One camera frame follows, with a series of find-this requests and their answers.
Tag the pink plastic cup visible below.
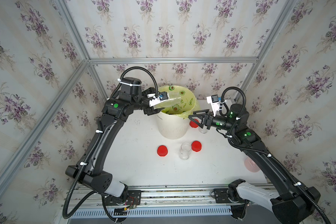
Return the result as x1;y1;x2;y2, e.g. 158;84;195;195
244;157;260;173

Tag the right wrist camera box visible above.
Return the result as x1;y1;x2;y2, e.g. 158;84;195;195
206;95;226;117

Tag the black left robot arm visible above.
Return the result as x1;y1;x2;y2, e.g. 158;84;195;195
62;66;159;219

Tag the red-lid tea jar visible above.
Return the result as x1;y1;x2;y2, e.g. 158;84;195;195
155;93;181;109
199;126;209;134
179;142;192;160

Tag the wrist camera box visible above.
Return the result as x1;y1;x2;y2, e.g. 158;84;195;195
206;95;226;117
147;91;169;107

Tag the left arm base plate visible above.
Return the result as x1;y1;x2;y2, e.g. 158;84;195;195
104;190;142;209

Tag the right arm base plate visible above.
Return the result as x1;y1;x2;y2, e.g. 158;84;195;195
211;188;250;203

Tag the red jar lid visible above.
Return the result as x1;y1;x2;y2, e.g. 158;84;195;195
191;141;202;152
157;145;169;157
189;119;200;128

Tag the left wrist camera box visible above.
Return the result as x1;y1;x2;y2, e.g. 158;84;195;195
147;91;169;107

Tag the white trash bin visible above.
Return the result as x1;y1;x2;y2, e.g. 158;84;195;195
157;111;192;140

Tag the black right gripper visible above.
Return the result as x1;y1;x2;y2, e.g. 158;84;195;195
190;108;239;134

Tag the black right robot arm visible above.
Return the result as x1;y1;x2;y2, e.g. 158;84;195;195
189;86;330;224

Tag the aluminium rail frame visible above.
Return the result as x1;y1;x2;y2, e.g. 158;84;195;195
69;183;277;211

